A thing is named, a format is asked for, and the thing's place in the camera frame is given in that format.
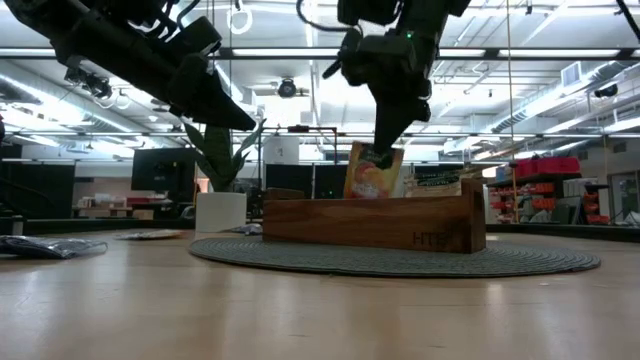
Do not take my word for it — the green artificial plant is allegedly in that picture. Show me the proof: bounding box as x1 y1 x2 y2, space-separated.
182 118 267 194

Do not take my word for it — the black overhead camera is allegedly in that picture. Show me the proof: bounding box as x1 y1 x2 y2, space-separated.
277 77 299 100

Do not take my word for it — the orange tea packet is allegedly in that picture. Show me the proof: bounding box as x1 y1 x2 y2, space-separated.
343 141 405 200
113 228 186 242

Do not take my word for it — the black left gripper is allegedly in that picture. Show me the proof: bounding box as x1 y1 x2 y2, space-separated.
149 15 257 132

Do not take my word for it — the white box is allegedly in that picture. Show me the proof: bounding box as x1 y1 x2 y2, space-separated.
262 135 300 165

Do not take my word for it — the black partition panel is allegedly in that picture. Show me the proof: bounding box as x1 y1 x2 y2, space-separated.
264 163 315 194
313 164 347 200

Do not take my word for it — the table with boxes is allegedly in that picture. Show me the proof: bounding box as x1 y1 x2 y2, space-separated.
74 192 156 221

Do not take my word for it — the shelf with red bins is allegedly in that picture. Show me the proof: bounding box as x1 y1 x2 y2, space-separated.
487 156 611 226

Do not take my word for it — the round grey woven placemat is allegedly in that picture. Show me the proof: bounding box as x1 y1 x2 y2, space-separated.
188 234 602 279

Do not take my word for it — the black flat screen monitor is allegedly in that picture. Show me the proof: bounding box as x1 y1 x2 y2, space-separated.
130 147 197 194

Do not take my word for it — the white plant pot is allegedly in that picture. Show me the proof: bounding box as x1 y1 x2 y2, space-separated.
194 191 248 234

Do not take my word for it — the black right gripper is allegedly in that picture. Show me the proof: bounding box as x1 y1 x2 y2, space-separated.
362 30 442 155

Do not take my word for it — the dark low partition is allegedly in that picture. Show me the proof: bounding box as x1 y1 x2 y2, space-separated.
0 159 76 221

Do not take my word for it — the wooden tea organizer box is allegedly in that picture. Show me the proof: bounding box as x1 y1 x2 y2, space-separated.
262 178 487 255

